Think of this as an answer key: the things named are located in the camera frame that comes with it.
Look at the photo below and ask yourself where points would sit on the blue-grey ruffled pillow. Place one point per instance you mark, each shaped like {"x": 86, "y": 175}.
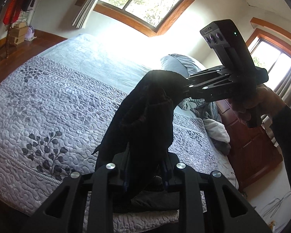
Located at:
{"x": 181, "y": 64}

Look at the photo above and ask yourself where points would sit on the dark wooden headboard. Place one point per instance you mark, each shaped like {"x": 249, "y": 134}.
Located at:
{"x": 252, "y": 153}

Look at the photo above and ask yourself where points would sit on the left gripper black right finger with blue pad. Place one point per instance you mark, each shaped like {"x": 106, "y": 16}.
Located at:
{"x": 208, "y": 202}

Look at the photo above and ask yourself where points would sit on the stacked cardboard boxes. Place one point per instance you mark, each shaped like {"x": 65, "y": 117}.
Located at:
{"x": 17, "y": 33}

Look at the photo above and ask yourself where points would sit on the person's right hand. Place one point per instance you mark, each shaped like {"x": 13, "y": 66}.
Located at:
{"x": 265, "y": 101}

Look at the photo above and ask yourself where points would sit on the blue-grey lower pillow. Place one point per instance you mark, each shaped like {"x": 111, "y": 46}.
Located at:
{"x": 201, "y": 108}

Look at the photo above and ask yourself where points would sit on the white crumpled cloth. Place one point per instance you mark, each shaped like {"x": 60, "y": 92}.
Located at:
{"x": 218, "y": 135}

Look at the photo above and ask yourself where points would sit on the wood framed side window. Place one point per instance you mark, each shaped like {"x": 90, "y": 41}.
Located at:
{"x": 271, "y": 53}

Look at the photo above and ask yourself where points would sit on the white purple small appliance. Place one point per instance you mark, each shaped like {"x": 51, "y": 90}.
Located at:
{"x": 30, "y": 35}

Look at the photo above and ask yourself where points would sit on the grey striped curtain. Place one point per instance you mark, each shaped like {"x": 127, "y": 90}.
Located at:
{"x": 82, "y": 16}

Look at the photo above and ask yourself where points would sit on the black pants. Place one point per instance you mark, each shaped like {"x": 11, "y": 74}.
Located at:
{"x": 144, "y": 125}

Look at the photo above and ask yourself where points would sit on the light blue bed sheet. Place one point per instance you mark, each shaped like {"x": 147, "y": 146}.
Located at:
{"x": 103, "y": 60}

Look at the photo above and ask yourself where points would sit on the grey quilted leaf bedspread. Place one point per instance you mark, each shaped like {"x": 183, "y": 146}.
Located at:
{"x": 53, "y": 115}

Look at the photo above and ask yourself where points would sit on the hanging red garment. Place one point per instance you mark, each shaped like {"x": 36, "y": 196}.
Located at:
{"x": 12, "y": 12}

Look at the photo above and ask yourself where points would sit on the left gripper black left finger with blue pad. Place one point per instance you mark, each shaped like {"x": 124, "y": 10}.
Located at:
{"x": 64, "y": 209}

